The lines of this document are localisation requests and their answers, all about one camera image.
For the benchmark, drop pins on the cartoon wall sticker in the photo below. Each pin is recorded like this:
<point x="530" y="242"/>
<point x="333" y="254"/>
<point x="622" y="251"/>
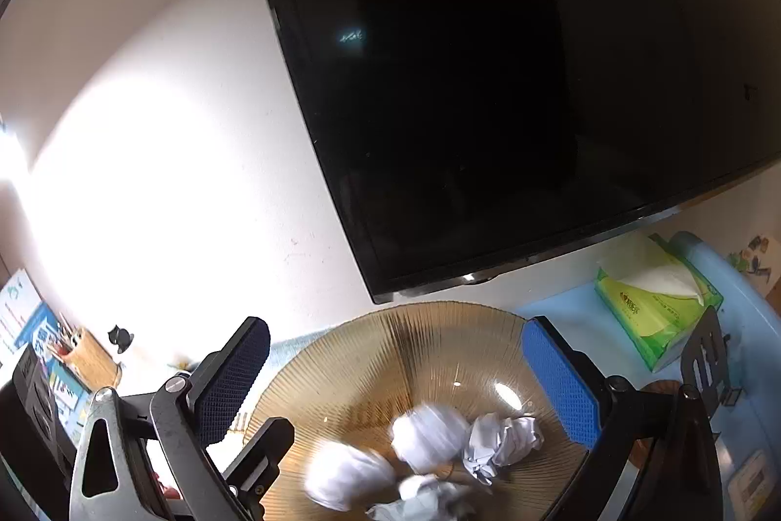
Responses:
<point x="753" y="255"/>

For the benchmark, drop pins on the bamboo pen holder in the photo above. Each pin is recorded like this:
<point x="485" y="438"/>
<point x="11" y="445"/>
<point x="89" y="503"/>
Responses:
<point x="94" y="365"/>

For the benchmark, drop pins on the blue cover book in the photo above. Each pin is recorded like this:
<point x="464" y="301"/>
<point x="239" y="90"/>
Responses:
<point x="39" y="329"/>

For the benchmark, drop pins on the light blue plastic box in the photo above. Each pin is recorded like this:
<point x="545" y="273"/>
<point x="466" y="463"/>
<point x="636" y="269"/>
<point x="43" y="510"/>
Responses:
<point x="753" y="374"/>

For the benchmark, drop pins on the small red object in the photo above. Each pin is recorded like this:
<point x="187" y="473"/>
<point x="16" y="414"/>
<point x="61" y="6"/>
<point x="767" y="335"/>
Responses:
<point x="166" y="487"/>

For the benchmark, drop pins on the bunch of pens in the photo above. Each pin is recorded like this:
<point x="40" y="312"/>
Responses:
<point x="61" y="341"/>

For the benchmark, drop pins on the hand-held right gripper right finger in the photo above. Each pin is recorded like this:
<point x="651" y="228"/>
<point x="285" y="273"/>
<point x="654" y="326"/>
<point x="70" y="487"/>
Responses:
<point x="561" y="387"/>

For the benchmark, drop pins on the amber ribbed glass bowl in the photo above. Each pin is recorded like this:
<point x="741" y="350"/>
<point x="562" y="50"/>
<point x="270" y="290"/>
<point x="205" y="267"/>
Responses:
<point x="378" y="362"/>

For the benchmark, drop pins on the green tissue box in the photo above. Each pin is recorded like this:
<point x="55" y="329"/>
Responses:
<point x="659" y="307"/>

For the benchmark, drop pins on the white label sticker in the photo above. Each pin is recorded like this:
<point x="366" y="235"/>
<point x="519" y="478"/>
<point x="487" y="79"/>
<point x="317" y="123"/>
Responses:
<point x="753" y="481"/>

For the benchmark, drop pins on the black flat television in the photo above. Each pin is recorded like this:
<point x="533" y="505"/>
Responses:
<point x="488" y="100"/>

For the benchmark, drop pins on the black cat figurine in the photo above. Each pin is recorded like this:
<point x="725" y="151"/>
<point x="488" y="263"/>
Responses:
<point x="120" y="338"/>

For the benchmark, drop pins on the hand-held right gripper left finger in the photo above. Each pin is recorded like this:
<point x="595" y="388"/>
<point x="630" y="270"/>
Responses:
<point x="235" y="374"/>

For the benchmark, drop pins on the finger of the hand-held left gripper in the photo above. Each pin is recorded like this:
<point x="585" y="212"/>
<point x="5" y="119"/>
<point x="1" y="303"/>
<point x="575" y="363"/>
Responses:
<point x="262" y="454"/>

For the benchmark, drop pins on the black slotted stand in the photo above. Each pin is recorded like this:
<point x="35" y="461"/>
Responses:
<point x="705" y="356"/>

